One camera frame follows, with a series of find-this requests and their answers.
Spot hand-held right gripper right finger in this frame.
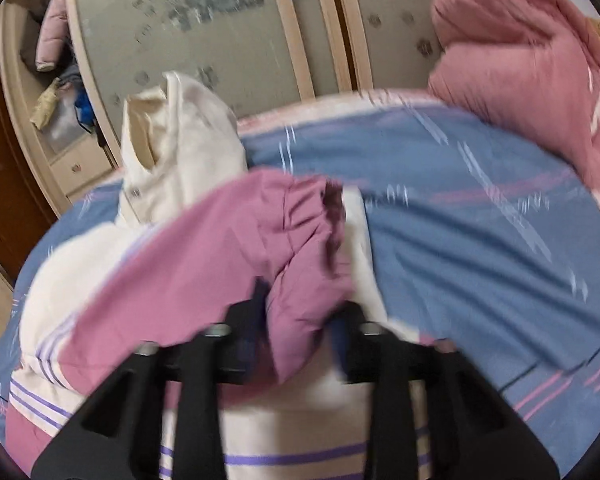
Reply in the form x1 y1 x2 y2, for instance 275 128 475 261
327 300 560 480

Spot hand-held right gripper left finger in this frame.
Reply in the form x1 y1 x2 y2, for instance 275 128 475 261
30 280 271 480

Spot pink and white hooded jacket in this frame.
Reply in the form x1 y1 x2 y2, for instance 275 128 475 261
5 71 433 480

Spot grey clothes pile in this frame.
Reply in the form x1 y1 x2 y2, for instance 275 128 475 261
57 62 83 88

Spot blue striped bed sheet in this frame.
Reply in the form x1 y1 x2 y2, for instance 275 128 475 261
0 87 600 436

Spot beige wardrobe drawer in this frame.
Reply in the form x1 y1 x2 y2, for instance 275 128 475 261
50 132 111 181
65 170 123 201

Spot translucent plastic storage box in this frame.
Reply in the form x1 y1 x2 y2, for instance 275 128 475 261
42 92 88 153

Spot brown wooden door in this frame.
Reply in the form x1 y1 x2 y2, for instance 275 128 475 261
0 57 61 281

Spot blue cloth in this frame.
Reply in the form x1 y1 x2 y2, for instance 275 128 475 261
74 87 98 133

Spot pink rolled quilt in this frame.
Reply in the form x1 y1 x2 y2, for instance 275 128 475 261
427 0 600 191

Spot beige crumpled cloth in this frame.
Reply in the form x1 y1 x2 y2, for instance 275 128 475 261
30 80 63 130

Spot frosted sliding door flower cluster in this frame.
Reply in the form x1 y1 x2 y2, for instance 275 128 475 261
62 0 315 161

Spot beige wooden wardrobe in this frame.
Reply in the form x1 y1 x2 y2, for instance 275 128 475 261
0 0 460 216

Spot frosted sliding door small flowers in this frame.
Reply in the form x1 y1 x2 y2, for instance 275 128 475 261
330 0 450 93

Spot pink puffer jacket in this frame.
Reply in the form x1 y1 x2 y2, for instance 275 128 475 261
35 0 71 72

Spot dark brown coat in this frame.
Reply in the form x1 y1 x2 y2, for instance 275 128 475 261
19 5 43 68

